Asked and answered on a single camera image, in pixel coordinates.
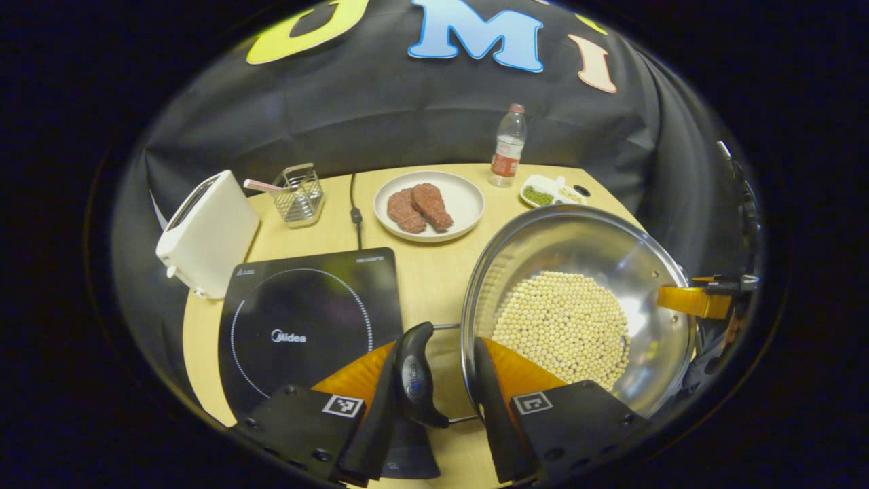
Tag black power cable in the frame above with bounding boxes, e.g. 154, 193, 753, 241
348, 173, 364, 250

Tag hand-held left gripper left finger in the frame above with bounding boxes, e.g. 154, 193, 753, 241
231, 340, 408, 488

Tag white divided dish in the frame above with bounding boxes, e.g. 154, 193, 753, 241
519, 174, 588, 209

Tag black induction cooktop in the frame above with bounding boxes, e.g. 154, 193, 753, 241
217, 247, 404, 415

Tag round white plate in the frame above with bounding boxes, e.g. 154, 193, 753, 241
373, 170, 485, 243

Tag clear plastic water bottle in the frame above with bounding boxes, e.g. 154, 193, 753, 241
488, 103, 528, 188

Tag red meat piece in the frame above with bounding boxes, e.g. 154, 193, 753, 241
412, 183, 454, 232
387, 188, 427, 234

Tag pile of soybeans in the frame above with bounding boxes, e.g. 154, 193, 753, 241
490, 271, 631, 392

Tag stainless steel pot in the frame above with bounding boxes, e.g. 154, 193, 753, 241
394, 204, 700, 429

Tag wire mesh basket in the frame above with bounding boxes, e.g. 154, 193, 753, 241
272, 162, 325, 228

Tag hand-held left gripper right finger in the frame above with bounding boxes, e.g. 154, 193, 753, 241
472, 336, 652, 484

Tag white toaster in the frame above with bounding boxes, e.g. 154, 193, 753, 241
155, 170, 261, 300

